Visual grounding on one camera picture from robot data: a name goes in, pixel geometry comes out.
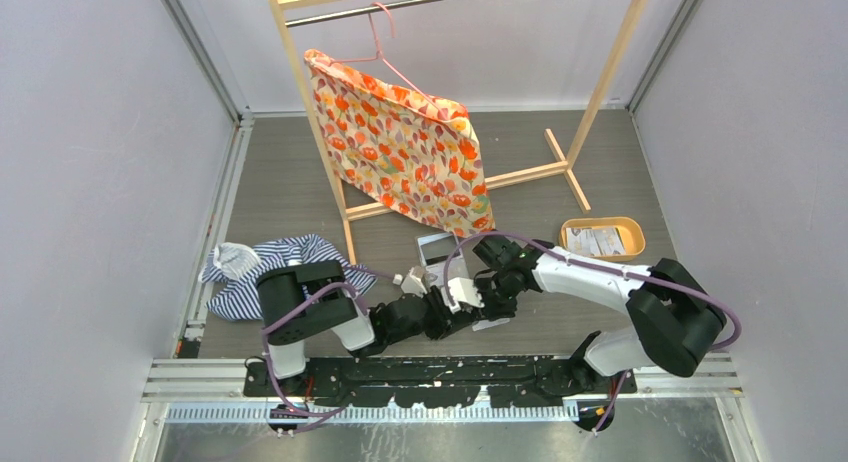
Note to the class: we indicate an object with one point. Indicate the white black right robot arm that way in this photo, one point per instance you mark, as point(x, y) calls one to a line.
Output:
point(673, 322)

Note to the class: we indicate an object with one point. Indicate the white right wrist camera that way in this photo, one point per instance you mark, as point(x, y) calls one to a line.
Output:
point(461, 291)

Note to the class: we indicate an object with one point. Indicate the orange floral garment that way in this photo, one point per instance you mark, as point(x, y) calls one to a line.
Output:
point(416, 155)

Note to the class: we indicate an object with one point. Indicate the tan oval tray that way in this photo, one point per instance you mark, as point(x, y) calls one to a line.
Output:
point(630, 232)

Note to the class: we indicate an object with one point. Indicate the wooden clothes rack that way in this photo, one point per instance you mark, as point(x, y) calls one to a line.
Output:
point(353, 204)

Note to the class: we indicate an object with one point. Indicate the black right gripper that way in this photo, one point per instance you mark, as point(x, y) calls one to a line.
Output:
point(490, 310)

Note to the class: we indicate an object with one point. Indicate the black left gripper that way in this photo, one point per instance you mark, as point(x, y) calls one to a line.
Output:
point(444, 318)

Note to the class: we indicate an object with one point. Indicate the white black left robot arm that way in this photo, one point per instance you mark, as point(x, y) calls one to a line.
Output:
point(301, 301)

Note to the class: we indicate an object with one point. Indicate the blue white striped shirt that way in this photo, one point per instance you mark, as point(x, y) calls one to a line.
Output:
point(237, 268)

